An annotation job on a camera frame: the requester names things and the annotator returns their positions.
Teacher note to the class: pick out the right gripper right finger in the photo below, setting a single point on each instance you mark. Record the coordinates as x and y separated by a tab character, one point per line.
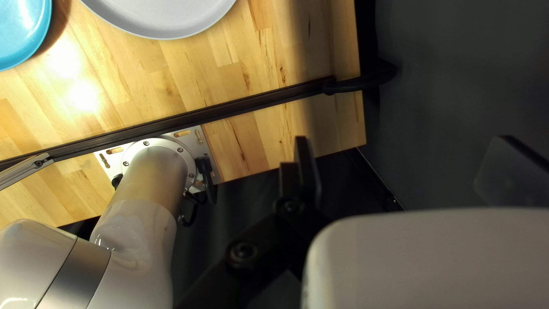
514	176

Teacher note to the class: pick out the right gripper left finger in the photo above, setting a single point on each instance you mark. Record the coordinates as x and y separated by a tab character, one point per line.
300	189

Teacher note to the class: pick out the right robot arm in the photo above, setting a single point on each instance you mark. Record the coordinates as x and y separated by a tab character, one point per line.
141	214

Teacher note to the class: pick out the grey round plate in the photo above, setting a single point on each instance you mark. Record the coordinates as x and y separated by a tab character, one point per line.
163	17

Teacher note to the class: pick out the teal round plate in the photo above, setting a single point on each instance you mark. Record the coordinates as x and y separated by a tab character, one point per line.
21	30

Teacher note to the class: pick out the black frame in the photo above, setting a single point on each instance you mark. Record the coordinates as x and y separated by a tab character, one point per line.
214	112

